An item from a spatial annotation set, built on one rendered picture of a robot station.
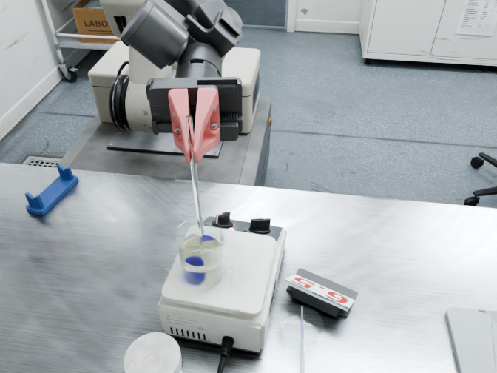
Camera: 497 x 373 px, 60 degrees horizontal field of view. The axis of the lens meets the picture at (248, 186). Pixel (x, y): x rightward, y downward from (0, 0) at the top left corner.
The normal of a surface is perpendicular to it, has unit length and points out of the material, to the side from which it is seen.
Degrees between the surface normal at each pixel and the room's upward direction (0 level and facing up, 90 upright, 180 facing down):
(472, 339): 0
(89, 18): 91
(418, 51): 90
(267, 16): 90
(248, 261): 0
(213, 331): 90
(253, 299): 0
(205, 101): 21
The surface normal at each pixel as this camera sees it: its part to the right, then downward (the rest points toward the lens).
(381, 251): 0.00, -0.76
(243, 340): -0.21, 0.64
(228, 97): 0.04, 0.65
